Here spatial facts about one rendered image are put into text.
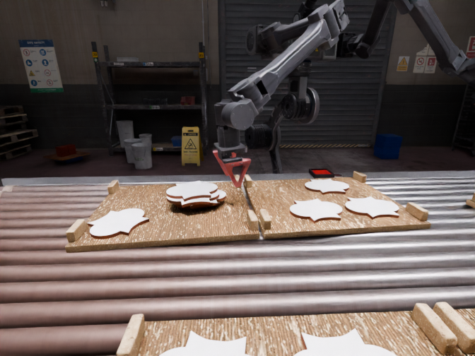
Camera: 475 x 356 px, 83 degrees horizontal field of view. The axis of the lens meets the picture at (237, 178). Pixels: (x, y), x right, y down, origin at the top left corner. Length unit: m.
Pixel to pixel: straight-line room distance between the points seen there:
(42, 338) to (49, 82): 6.04
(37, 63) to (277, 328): 6.33
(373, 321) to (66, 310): 0.46
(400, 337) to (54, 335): 0.47
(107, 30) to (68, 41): 0.74
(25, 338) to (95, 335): 0.09
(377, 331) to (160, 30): 5.53
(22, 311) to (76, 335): 0.12
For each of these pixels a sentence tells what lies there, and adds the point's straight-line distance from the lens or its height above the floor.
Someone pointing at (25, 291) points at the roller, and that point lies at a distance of 0.62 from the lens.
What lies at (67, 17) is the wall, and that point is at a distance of 6.25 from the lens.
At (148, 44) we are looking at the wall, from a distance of 5.71.
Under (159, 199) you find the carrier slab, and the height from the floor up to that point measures 0.94.
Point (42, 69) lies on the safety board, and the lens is 6.46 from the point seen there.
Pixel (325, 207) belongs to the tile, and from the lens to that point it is 0.75.
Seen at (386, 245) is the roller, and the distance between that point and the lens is 0.69.
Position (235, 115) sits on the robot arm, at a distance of 0.60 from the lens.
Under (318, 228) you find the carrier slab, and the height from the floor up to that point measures 0.94.
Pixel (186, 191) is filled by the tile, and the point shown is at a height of 0.98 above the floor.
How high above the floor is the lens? 1.25
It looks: 19 degrees down
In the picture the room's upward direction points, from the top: straight up
